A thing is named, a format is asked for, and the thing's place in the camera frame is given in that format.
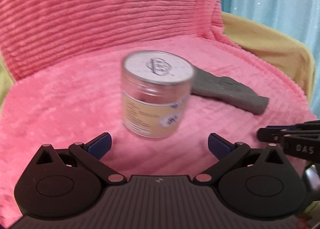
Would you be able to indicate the yellow sofa cover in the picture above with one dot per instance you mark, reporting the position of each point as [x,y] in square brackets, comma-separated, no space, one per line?
[282,51]

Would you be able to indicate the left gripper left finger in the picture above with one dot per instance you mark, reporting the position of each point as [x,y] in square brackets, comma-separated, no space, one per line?
[90,154]

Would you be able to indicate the green sheet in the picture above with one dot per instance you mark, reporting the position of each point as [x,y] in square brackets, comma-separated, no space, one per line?
[6,81]

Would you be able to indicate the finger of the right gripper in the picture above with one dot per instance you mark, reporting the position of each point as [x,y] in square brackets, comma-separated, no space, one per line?
[268,133]

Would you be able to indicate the pink ribbed blanket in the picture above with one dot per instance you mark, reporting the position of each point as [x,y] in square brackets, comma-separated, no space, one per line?
[65,56]

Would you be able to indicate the clear plastic jar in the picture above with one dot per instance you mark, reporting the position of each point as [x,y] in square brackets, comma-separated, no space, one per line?
[155,87]

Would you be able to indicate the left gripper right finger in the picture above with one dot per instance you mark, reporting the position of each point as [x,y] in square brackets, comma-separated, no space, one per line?
[228,154]

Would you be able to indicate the grey cleaning cloth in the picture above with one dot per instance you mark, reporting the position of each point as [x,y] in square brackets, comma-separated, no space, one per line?
[229,91]

